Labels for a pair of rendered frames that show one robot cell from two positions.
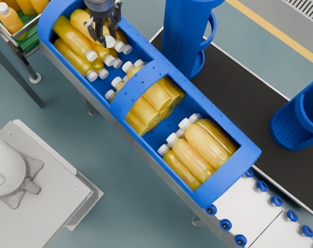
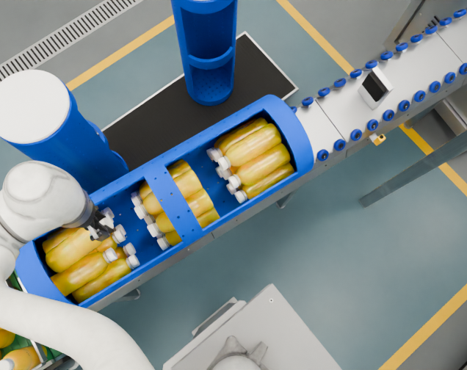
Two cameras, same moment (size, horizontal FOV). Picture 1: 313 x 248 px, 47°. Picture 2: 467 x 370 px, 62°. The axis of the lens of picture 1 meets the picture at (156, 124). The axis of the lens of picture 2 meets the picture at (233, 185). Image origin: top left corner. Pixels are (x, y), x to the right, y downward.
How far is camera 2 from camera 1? 0.34 m
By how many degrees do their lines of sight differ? 19
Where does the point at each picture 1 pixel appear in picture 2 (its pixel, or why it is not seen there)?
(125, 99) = (183, 219)
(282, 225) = (329, 104)
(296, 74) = (149, 64)
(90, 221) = not seen: hidden behind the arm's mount
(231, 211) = not seen: hidden behind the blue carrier
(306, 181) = (264, 86)
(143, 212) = (261, 256)
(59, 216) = (294, 324)
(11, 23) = (27, 360)
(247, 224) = (323, 136)
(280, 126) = (205, 93)
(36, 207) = (281, 350)
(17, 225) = not seen: outside the picture
